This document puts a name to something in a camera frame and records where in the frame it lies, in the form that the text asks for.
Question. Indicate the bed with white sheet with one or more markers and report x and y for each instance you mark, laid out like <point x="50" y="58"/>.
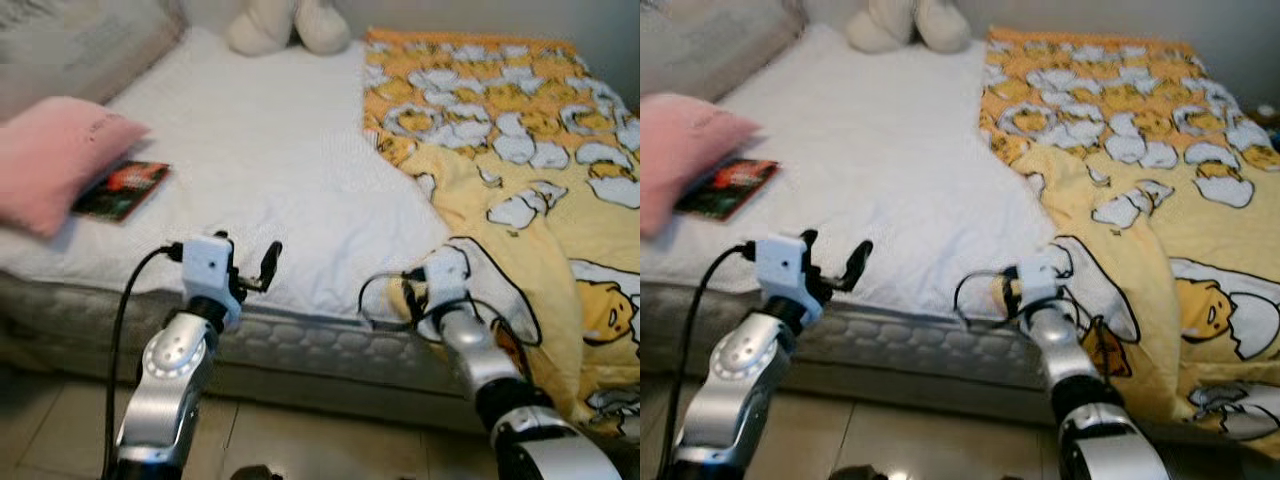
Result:
<point x="270" y="150"/>
<point x="880" y="150"/>

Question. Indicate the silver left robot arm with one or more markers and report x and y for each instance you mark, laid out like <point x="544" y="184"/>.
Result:
<point x="735" y="390"/>
<point x="165" y="390"/>

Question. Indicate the yellow cartoon egg blanket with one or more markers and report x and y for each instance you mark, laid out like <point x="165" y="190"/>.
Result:
<point x="1150" y="260"/>
<point x="560" y="260"/>

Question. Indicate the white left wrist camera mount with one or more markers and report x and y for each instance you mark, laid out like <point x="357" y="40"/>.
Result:
<point x="780" y="265"/>
<point x="205" y="265"/>

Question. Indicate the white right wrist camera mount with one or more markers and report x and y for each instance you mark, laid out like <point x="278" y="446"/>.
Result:
<point x="447" y="275"/>
<point x="1040" y="280"/>

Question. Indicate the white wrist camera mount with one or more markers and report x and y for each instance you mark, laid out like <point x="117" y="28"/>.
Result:
<point x="1040" y="280"/>
<point x="205" y="265"/>
<point x="780" y="265"/>
<point x="447" y="275"/>

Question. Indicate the pink pillow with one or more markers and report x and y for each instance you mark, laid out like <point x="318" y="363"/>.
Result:
<point x="685" y="150"/>
<point x="50" y="160"/>

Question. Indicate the dark red-green paperback book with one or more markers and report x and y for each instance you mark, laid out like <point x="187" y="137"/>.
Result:
<point x="125" y="190"/>
<point x="730" y="188"/>

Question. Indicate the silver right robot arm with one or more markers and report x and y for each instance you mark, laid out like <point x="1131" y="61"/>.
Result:
<point x="540" y="450"/>
<point x="1110" y="450"/>

